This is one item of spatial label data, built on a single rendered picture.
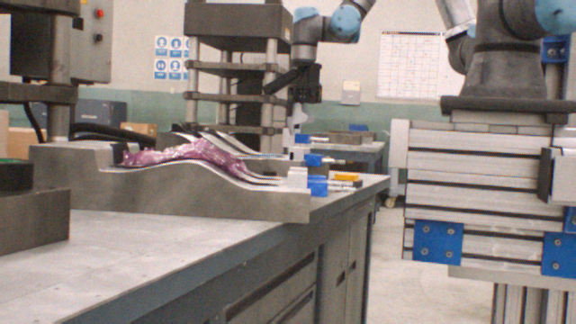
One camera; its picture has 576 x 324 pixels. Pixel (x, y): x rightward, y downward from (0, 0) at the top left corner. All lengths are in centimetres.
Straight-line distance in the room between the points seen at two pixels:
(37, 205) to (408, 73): 716
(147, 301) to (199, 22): 496
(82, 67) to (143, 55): 663
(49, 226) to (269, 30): 462
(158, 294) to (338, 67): 726
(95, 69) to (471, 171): 138
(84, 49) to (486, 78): 136
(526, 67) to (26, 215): 83
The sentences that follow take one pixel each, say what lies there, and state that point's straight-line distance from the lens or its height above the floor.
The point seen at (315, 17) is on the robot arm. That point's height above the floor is 127.
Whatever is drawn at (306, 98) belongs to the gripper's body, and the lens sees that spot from 166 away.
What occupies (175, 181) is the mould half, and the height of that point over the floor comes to 86.
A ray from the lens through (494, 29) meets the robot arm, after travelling 112.
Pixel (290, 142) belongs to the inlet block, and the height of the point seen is 92.
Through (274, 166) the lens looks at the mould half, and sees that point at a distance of 134.
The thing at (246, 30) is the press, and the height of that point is 178.
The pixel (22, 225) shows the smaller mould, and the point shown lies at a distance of 79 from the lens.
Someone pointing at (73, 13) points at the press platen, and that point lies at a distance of 178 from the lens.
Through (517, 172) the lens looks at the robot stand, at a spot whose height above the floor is 91.
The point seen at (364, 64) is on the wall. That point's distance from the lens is 783.
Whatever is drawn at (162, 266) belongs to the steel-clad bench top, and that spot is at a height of 80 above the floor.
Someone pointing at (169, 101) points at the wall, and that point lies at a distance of 844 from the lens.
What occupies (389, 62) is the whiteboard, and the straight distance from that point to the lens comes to 781.
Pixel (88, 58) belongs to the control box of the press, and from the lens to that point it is 206.
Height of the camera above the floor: 98
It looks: 4 degrees down
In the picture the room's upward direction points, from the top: 3 degrees clockwise
